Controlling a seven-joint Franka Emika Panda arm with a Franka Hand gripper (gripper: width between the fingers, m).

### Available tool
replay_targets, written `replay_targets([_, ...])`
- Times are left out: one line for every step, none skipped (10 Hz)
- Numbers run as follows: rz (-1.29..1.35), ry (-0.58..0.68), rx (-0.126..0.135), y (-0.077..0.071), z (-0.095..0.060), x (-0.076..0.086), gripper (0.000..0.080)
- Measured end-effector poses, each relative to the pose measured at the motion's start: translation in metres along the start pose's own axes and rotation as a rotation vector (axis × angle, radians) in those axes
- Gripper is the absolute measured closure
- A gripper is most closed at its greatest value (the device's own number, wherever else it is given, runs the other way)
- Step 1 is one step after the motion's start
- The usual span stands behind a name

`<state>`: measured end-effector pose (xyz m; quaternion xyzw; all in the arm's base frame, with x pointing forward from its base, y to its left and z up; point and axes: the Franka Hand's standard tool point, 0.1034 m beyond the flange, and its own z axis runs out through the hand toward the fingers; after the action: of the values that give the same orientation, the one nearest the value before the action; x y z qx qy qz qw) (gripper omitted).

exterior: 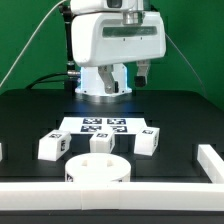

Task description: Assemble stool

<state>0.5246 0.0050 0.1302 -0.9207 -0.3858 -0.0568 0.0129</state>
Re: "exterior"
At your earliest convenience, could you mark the white block at left edge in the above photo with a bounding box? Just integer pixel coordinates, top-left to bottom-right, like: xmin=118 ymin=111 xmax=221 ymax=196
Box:
xmin=0 ymin=143 xmax=3 ymax=162

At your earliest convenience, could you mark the grey cable right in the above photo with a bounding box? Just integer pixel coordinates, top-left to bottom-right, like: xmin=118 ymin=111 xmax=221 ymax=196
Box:
xmin=165 ymin=33 xmax=208 ymax=98

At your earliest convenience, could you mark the black cable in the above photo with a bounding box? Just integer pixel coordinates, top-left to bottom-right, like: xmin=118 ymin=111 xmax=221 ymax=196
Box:
xmin=25 ymin=72 xmax=70 ymax=90

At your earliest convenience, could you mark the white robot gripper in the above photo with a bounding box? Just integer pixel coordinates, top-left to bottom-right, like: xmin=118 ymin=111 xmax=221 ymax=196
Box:
xmin=71 ymin=12 xmax=166 ymax=94

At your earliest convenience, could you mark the white marker sheet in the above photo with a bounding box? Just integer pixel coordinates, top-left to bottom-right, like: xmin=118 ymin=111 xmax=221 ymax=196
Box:
xmin=59 ymin=117 xmax=146 ymax=135

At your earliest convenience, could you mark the white cable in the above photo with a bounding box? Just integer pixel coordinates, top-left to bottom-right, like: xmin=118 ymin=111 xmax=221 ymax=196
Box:
xmin=0 ymin=0 xmax=68 ymax=88

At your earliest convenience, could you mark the white L-shaped fence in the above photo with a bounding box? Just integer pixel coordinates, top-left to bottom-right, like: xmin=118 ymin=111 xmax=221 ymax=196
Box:
xmin=0 ymin=144 xmax=224 ymax=211

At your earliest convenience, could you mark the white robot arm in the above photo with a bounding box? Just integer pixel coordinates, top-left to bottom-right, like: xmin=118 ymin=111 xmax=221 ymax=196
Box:
xmin=70 ymin=0 xmax=166 ymax=102

